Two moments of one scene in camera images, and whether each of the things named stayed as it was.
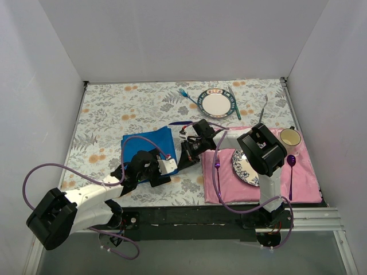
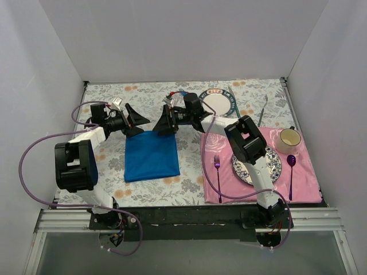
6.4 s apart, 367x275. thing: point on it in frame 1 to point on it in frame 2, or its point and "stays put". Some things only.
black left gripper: x=158 y=177 to x=127 y=121
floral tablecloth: x=109 y=110 stays put
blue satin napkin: x=161 y=139 stays put
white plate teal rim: x=216 y=103 stays put
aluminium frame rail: x=325 y=220 stays put
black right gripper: x=187 y=152 to x=172 y=118
